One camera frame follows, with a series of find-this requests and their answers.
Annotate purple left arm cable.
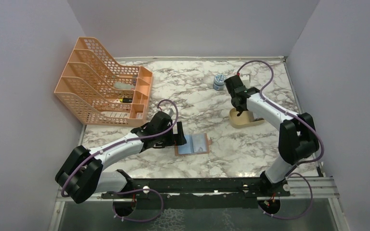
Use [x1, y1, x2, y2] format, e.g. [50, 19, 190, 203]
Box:
[60, 99, 179, 198]

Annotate tan leather card holder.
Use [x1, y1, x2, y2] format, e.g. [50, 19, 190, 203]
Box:
[174, 133, 212, 156]

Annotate yellow black marker pen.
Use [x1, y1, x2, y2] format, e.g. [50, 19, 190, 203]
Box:
[113, 98, 132, 103]

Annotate white boxes in organizer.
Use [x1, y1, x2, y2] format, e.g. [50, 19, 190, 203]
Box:
[102, 111, 130, 118]

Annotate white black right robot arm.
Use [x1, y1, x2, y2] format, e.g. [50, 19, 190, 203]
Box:
[225, 75, 320, 196]

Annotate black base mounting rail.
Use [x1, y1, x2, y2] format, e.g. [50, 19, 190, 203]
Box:
[101, 177, 290, 210]

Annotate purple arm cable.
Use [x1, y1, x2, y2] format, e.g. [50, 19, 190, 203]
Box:
[236, 60, 325, 220]
[60, 99, 179, 198]

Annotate silver vip credit card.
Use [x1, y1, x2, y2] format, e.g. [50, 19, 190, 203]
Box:
[192, 134, 208, 153]

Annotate small blue white jar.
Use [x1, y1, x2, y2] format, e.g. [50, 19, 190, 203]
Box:
[212, 74, 226, 91]

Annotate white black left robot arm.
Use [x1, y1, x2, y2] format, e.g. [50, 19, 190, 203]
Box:
[55, 111, 186, 204]

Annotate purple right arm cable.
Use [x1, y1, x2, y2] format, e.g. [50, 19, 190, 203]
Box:
[236, 60, 325, 220]

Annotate orange plastic file organizer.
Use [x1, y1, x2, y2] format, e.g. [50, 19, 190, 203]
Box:
[54, 37, 153, 127]

